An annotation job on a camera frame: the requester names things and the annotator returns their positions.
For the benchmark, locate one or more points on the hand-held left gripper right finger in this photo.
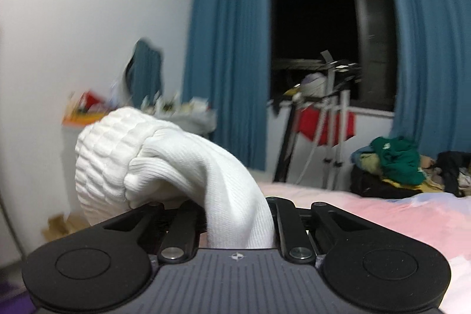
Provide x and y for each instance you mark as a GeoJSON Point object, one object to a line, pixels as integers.
{"type": "Point", "coordinates": [285, 222]}

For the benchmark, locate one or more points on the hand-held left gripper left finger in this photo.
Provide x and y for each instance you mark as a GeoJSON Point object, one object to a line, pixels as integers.
{"type": "Point", "coordinates": [184, 225]}

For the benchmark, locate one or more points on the white knit sweater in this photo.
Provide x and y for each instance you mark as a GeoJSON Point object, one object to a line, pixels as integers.
{"type": "Point", "coordinates": [176, 167]}

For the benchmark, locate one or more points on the dark bag under clothes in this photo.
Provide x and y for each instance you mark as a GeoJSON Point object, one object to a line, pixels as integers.
{"type": "Point", "coordinates": [371, 185]}

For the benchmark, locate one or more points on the metal clothes drying rack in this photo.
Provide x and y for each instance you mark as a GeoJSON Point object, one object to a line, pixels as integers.
{"type": "Point", "coordinates": [331, 122]}

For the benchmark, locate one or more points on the red cloth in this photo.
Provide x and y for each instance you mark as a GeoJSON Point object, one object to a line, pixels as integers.
{"type": "Point", "coordinates": [340, 126]}

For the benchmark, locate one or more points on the brown cardboard box on floor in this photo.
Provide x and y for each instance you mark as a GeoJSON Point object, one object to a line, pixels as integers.
{"type": "Point", "coordinates": [60, 227]}

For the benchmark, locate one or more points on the green garment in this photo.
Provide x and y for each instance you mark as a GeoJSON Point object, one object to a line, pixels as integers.
{"type": "Point", "coordinates": [399, 159]}

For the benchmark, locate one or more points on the orange red box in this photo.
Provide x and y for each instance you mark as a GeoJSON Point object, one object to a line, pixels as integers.
{"type": "Point", "coordinates": [82, 110]}

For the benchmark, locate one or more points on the blue curtain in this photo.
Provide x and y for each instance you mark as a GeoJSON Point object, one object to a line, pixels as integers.
{"type": "Point", "coordinates": [430, 53]}
{"type": "Point", "coordinates": [228, 56]}

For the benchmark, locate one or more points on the black garment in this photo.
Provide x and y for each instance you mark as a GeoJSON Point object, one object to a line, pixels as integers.
{"type": "Point", "coordinates": [454, 167]}

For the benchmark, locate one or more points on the dark window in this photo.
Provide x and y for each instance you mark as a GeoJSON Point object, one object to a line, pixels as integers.
{"type": "Point", "coordinates": [312, 27]}

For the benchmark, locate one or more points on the blue cloth on wall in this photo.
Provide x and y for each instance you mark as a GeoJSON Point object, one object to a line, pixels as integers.
{"type": "Point", "coordinates": [147, 75]}

